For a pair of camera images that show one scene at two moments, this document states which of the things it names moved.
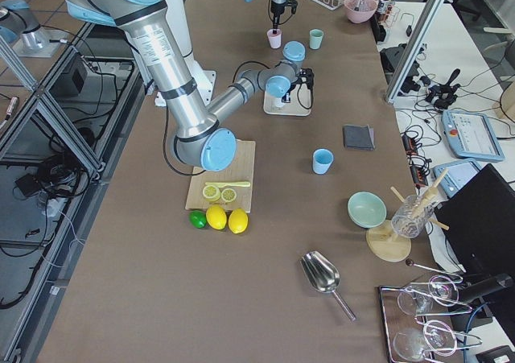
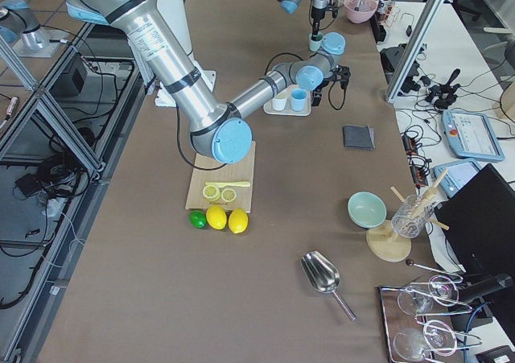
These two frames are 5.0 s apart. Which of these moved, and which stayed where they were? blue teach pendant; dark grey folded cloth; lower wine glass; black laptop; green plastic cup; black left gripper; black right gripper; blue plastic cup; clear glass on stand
Moved: black left gripper; black right gripper; blue plastic cup
Stayed: blue teach pendant; dark grey folded cloth; clear glass on stand; lower wine glass; green plastic cup; black laptop
